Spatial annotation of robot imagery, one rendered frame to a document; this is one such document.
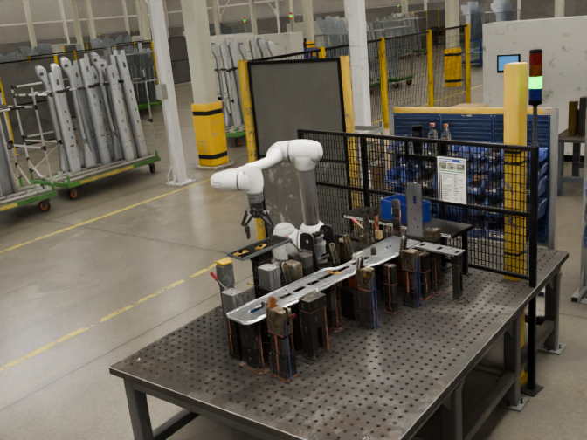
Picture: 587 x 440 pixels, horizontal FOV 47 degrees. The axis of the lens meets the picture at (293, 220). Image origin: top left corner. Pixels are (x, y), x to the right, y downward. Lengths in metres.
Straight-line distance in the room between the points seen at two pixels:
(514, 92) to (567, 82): 6.28
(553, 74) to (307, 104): 4.89
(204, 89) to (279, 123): 4.97
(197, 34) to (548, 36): 5.33
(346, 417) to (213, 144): 8.86
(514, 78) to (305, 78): 2.70
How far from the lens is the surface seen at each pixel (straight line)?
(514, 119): 4.06
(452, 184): 4.31
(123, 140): 11.49
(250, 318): 3.27
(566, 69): 10.29
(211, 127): 11.44
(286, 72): 6.41
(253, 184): 3.58
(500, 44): 10.54
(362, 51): 8.31
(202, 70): 11.39
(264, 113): 6.67
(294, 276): 3.66
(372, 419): 3.00
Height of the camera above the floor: 2.37
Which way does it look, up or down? 17 degrees down
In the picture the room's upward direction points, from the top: 5 degrees counter-clockwise
